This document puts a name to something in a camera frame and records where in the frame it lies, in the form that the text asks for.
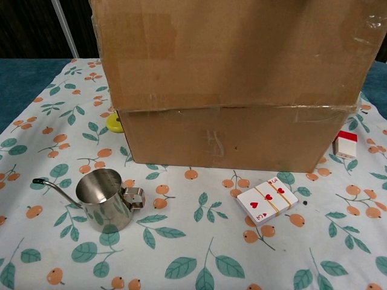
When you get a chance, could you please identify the brown cardboard box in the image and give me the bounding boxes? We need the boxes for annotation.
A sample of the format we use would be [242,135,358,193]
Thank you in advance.
[90,0,385,173]

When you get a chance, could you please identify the small red and white box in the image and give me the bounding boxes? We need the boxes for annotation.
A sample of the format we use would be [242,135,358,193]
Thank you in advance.
[331,130,358,159]

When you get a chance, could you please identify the playing card deck with bands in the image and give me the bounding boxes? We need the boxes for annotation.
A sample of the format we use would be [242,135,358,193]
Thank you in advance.
[236,176,299,227]

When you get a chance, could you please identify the floral print tablecloth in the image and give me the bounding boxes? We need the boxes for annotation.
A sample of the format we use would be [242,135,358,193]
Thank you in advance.
[0,57,387,290]

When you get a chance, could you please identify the stainless steel long-spout pitcher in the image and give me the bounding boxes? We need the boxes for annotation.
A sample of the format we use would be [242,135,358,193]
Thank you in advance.
[32,168,146,234]

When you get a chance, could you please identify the yellow plastic ring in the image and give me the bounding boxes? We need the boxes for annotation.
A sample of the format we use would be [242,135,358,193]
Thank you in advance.
[105,113,123,134]

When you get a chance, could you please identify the thin white frame post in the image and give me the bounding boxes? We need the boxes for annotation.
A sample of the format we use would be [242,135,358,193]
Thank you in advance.
[50,0,80,59]

